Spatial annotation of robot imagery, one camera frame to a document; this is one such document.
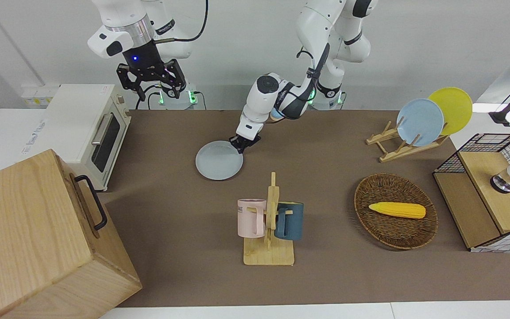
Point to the brown wicker basket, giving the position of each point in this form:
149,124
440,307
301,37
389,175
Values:
383,230

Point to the yellow corn cob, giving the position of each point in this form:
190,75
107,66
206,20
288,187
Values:
399,210

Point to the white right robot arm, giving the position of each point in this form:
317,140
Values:
117,13

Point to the wooden mug rack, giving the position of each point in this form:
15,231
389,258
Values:
268,256

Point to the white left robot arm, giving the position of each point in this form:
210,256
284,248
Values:
317,22

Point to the white wall power outlets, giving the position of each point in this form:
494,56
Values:
38,95

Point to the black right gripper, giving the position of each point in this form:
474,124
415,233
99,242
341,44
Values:
142,60

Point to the wooden plate rack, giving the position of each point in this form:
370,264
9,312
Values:
396,153

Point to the gray round plate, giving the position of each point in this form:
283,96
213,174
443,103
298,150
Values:
217,161

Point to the dark blue mug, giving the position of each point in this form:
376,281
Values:
292,221

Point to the large wooden drawer box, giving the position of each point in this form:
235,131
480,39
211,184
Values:
29,230

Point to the yellow plate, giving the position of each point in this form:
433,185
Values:
456,106

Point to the blue dome call bell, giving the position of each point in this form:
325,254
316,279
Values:
276,115

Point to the brown table mat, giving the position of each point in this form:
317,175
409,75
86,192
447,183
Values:
193,199

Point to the white toaster oven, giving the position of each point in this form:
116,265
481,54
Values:
78,110

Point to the light blue plate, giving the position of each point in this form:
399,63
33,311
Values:
419,122

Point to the pink mug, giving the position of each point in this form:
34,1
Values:
248,219

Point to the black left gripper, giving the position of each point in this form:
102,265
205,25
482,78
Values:
248,141

